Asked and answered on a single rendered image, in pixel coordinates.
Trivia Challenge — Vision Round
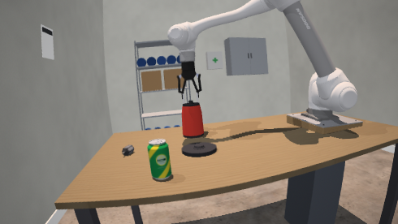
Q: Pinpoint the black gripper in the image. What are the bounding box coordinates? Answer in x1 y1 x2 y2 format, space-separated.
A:
177 62 201 102

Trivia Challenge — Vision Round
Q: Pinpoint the dark grey round disc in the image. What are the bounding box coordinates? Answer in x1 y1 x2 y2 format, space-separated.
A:
182 142 217 157

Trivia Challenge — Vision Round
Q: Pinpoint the green drink can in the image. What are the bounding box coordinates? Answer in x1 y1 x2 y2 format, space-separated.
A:
147 139 171 180

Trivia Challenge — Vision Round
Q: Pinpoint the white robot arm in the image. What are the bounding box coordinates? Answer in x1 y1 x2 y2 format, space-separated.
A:
168 0 357 121

